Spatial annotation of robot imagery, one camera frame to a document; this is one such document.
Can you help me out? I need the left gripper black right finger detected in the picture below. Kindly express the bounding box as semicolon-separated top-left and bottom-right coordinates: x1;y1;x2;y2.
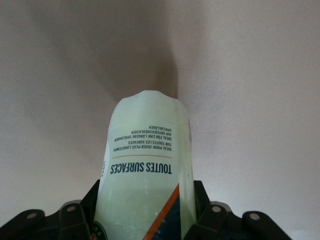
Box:
183;180;292;240

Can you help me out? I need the white blue tennis ball can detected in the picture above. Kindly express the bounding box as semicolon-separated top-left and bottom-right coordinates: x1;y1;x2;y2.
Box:
92;90;202;240

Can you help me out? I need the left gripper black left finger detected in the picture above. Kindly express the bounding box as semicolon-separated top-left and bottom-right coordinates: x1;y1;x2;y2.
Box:
0;180;101;240

